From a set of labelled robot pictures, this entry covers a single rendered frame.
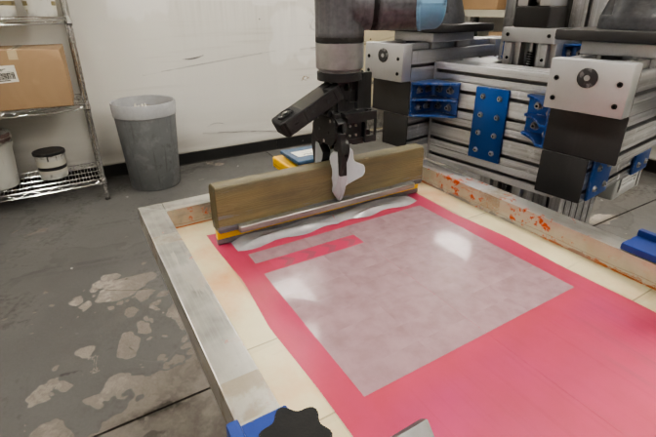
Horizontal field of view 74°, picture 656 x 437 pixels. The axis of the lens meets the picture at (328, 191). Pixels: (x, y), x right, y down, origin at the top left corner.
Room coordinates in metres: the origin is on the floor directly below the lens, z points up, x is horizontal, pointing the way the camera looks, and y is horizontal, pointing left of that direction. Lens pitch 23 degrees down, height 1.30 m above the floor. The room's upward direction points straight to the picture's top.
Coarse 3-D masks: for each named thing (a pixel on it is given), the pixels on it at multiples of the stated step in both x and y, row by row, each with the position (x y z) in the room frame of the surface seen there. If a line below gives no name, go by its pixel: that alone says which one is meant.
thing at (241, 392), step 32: (448, 192) 0.78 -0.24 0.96; (480, 192) 0.72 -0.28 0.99; (160, 224) 0.59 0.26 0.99; (544, 224) 0.61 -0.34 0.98; (576, 224) 0.59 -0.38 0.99; (160, 256) 0.50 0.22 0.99; (608, 256) 0.52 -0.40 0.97; (192, 288) 0.42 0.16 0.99; (192, 320) 0.37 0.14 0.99; (224, 320) 0.37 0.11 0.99; (224, 352) 0.32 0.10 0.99; (224, 384) 0.28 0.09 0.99; (256, 384) 0.28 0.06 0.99; (224, 416) 0.28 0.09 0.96; (256, 416) 0.25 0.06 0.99
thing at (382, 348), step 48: (288, 240) 0.60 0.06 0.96; (288, 288) 0.47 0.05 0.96; (336, 288) 0.47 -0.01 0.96; (384, 288) 0.47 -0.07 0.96; (288, 336) 0.38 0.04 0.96; (336, 336) 0.38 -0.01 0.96; (384, 336) 0.38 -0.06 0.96; (432, 336) 0.38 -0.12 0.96; (480, 336) 0.38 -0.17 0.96; (336, 384) 0.32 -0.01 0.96; (384, 384) 0.32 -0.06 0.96; (432, 384) 0.32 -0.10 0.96; (480, 384) 0.32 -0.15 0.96; (528, 384) 0.32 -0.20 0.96; (384, 432) 0.26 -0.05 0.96; (480, 432) 0.26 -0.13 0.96; (528, 432) 0.26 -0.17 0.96; (576, 432) 0.26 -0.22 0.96
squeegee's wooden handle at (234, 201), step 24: (408, 144) 0.79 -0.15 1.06; (288, 168) 0.66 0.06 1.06; (312, 168) 0.66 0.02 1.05; (384, 168) 0.73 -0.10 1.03; (408, 168) 0.76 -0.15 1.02; (216, 192) 0.58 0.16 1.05; (240, 192) 0.60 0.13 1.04; (264, 192) 0.61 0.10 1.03; (288, 192) 0.64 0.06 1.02; (312, 192) 0.66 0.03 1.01; (360, 192) 0.71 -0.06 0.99; (216, 216) 0.58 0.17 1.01; (240, 216) 0.59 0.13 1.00; (264, 216) 0.61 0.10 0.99
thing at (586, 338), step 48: (384, 240) 0.60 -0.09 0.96; (432, 240) 0.60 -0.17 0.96; (480, 240) 0.60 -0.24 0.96; (432, 288) 0.47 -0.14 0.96; (480, 288) 0.47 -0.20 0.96; (528, 288) 0.47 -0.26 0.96; (576, 288) 0.47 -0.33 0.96; (528, 336) 0.38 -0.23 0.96; (576, 336) 0.38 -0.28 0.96; (624, 336) 0.38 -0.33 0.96; (576, 384) 0.32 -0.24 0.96; (624, 384) 0.32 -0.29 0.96; (624, 432) 0.26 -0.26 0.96
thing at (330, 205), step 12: (372, 192) 0.71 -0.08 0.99; (384, 192) 0.72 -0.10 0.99; (324, 204) 0.66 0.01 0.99; (336, 204) 0.67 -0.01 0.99; (348, 204) 0.68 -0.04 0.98; (276, 216) 0.62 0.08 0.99; (288, 216) 0.62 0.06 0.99; (300, 216) 0.63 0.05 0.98; (240, 228) 0.58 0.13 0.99; (252, 228) 0.59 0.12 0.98
